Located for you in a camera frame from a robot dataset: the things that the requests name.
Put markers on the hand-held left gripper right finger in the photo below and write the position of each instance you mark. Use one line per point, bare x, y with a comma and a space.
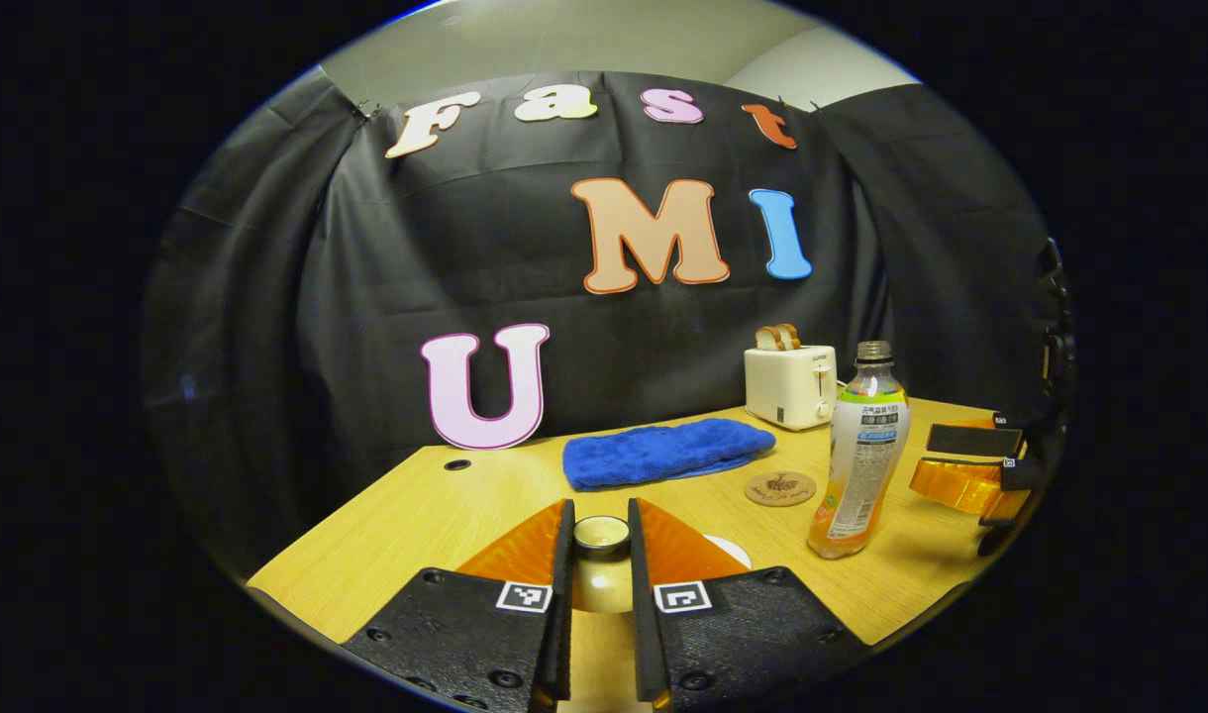
642, 614

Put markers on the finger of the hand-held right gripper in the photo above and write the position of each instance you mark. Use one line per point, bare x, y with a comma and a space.
960, 485
975, 440

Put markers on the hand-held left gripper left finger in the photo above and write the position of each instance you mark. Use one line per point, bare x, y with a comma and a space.
562, 614

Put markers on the clear water bottle white label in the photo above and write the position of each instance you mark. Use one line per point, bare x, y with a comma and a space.
861, 465

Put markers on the white teacup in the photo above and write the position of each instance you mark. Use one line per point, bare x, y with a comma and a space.
735, 551

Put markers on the round cork coaster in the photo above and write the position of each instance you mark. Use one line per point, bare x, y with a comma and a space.
780, 488

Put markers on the blue towel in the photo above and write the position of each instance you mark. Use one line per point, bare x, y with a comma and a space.
663, 451

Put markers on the white toaster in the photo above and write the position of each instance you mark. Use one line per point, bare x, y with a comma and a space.
787, 391

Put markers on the toast bread slice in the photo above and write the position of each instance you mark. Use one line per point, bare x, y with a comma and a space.
791, 336
767, 339

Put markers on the black backdrop cloth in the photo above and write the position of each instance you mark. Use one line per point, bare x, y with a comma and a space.
366, 297

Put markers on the black binder clip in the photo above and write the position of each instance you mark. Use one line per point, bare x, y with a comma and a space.
366, 107

